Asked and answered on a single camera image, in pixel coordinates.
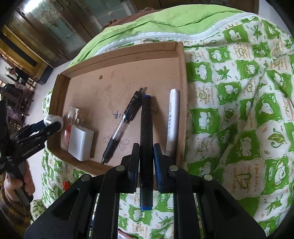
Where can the black gel pen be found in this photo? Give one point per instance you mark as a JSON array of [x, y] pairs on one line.
[[128, 110]]

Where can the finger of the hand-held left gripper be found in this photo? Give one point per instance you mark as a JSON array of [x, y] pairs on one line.
[[34, 127], [50, 131]]

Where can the person's left hand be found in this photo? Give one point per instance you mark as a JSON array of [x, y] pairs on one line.
[[28, 181]]

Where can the black marker pen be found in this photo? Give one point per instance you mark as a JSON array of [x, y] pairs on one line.
[[146, 128]]

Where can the wooden chair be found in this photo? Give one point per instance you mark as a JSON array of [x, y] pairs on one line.
[[18, 101]]

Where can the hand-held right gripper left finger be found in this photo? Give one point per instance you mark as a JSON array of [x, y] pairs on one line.
[[134, 165]]

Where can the red clear lighter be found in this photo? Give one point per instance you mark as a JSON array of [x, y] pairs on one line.
[[66, 135]]

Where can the small white pill bottle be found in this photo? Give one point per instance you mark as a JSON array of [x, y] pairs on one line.
[[53, 119]]

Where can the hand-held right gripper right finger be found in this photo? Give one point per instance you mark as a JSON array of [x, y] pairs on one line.
[[159, 167]]

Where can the brown cloth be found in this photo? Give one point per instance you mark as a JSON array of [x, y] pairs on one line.
[[124, 20]]

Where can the golden wooden panel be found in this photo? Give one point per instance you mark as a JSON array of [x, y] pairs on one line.
[[25, 52]]

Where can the white charger plug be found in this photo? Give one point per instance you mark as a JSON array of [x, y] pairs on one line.
[[81, 142]]

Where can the person's left forearm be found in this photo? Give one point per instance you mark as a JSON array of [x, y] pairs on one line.
[[11, 209]]

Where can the green printed blanket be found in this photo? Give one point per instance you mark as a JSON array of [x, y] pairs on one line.
[[229, 115]]

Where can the shallow cardboard tray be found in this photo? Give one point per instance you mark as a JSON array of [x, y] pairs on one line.
[[103, 87]]

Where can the wooden glass-door cabinet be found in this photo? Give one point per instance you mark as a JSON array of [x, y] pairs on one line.
[[57, 25]]

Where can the silver marker pen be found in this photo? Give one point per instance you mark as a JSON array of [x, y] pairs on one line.
[[172, 119]]

